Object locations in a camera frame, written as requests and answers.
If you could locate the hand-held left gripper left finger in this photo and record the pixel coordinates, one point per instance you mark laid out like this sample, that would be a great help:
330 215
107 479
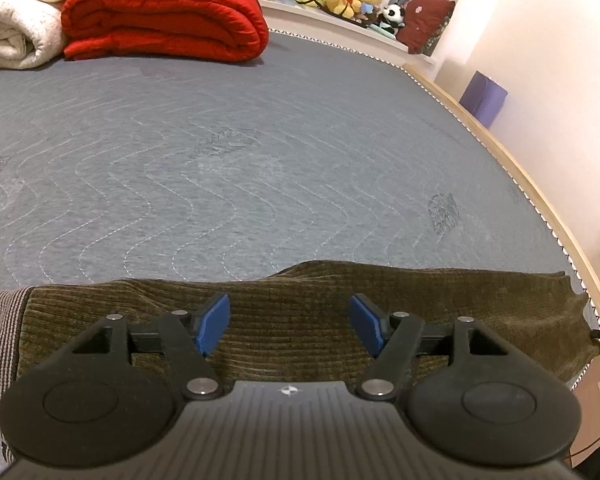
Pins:
212 322

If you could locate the purple box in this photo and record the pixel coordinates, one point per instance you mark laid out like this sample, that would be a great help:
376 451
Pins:
482 99

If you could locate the dark red pillow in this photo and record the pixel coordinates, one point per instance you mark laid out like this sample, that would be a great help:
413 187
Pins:
425 20

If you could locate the wooden bed frame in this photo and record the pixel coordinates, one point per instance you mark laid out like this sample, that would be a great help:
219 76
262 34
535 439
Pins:
596 292

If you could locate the panda plush toy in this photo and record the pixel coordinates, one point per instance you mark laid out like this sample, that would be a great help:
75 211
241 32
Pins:
393 16

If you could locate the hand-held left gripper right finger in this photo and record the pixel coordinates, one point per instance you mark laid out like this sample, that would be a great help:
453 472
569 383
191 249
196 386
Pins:
367 322

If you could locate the grey quilted mattress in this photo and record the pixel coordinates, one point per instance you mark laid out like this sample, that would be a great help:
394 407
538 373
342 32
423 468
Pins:
230 160

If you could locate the white fluffy blanket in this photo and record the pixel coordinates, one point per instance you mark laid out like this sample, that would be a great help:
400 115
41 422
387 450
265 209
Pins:
15 25

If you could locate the red folded blanket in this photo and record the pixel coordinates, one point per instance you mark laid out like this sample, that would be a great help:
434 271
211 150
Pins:
170 15

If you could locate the white window ledge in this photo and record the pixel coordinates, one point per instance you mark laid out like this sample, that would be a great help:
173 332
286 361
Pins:
330 25

